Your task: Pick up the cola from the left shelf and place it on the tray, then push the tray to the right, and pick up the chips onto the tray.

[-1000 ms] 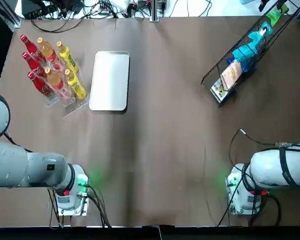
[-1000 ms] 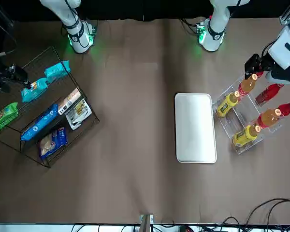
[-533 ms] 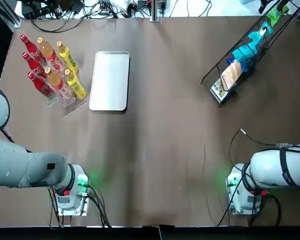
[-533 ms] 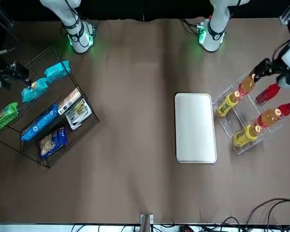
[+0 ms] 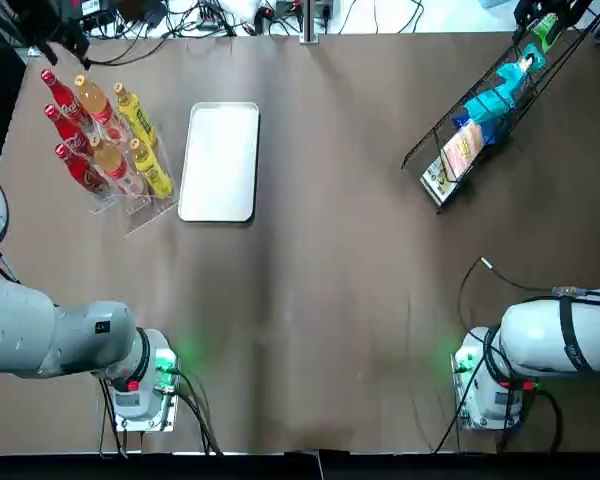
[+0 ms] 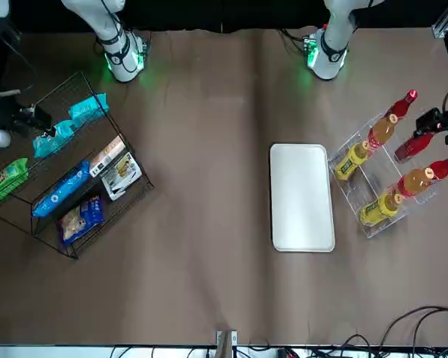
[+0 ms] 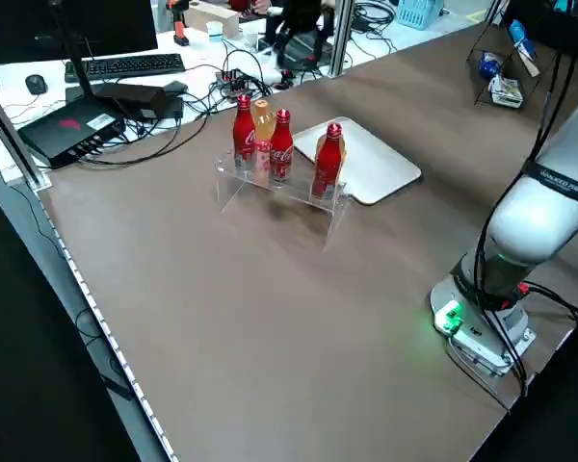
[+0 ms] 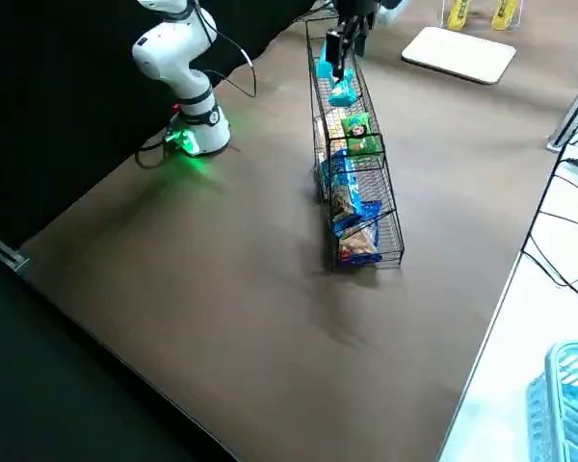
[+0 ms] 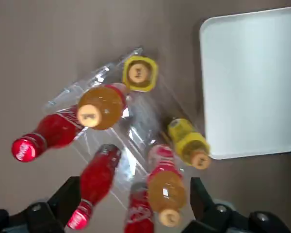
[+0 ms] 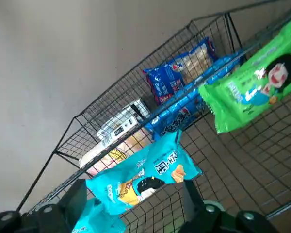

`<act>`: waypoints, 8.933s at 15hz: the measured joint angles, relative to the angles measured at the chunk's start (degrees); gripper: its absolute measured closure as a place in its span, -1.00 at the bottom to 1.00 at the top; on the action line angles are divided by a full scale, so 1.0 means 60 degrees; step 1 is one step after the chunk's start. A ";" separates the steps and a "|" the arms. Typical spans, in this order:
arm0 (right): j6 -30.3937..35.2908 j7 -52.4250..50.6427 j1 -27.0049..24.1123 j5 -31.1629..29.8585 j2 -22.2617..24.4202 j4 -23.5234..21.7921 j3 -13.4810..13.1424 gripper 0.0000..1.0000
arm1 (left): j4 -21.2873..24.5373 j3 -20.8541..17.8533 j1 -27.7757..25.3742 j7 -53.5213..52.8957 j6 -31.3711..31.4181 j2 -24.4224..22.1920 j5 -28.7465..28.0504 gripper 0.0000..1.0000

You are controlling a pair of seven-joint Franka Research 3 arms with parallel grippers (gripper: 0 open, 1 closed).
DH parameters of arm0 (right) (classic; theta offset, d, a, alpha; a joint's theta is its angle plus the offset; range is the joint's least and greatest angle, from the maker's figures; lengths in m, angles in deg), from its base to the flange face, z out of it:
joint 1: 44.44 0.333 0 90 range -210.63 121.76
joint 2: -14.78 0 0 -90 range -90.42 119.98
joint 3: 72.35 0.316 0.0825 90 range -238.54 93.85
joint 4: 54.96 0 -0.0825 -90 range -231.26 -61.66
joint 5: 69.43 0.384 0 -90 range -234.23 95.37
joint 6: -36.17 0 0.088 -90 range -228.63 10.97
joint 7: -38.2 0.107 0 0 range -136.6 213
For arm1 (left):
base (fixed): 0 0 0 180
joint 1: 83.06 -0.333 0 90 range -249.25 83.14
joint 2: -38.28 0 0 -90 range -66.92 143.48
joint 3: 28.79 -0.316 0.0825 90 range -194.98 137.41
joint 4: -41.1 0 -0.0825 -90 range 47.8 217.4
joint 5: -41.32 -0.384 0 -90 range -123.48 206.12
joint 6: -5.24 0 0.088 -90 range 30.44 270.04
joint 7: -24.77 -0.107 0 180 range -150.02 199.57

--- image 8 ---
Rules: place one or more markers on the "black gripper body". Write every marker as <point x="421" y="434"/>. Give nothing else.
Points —
<point x="359" y="9"/>

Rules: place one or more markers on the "white rectangular tray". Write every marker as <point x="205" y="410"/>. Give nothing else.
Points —
<point x="457" y="55"/>

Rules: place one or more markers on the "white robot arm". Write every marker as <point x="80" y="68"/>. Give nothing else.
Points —
<point x="173" y="53"/>

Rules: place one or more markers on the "green chips packet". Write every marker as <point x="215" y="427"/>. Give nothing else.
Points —
<point x="359" y="127"/>

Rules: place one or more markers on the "clear acrylic tiered shelf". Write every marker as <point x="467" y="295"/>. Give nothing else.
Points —
<point x="479" y="14"/>

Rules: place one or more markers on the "blue chips packet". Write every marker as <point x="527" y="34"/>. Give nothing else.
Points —
<point x="339" y="175"/>

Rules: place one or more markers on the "yellow label tea bottle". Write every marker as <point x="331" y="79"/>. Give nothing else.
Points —
<point x="458" y="13"/>
<point x="503" y="14"/>

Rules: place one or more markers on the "blue biscuit packet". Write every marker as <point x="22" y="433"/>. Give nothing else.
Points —
<point x="359" y="245"/>

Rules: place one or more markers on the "light blue plastic basket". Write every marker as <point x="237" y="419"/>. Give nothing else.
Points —
<point x="573" y="385"/>

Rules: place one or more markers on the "aluminium camera post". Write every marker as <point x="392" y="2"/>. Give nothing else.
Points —
<point x="573" y="106"/>

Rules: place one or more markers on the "aluminium frame rail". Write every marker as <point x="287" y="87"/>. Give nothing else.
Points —
<point x="5" y="250"/>

